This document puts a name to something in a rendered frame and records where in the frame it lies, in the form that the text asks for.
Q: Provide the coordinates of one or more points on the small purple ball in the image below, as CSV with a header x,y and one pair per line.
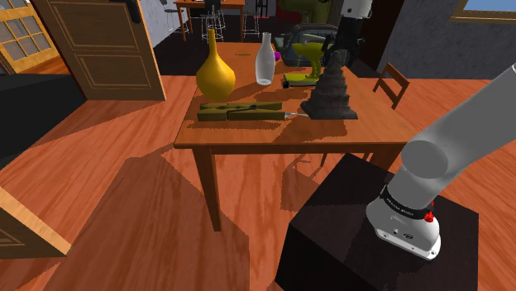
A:
x,y
277,55

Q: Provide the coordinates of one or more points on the brown panelled door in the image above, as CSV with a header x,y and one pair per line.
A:
x,y
109,52

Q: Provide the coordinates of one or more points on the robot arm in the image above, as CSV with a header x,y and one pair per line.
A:
x,y
451,153

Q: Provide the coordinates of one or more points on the dark grey tiered cone figure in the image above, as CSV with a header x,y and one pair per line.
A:
x,y
329,94

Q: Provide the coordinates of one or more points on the wooden dining table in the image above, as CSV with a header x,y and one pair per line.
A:
x,y
209,5

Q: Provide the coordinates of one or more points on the dark robot stand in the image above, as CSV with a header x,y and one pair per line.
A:
x,y
342,225

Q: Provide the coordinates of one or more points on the wooden door panel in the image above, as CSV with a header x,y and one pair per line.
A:
x,y
28,225

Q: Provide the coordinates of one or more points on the wood framed window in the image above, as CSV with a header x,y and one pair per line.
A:
x,y
483,10

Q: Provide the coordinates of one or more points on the large olive clothespin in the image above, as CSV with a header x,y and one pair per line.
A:
x,y
242,112

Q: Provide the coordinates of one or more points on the yellow green goblet on base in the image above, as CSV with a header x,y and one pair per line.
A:
x,y
308,50

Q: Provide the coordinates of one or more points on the clear glass bottle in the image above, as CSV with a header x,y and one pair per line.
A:
x,y
265,60

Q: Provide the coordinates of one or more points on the small silver utensil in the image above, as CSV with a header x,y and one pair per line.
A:
x,y
297,115

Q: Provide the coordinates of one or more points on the yellow long-necked vase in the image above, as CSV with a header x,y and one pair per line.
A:
x,y
215,76

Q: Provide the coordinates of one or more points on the dark grey bag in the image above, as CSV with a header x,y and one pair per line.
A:
x,y
288,50

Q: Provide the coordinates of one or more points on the small black cube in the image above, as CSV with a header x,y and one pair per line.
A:
x,y
286,85

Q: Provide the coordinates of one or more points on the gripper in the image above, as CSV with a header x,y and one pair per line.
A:
x,y
349,34

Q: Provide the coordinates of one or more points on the yellow framed glass door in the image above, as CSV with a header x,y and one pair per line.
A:
x,y
24,36

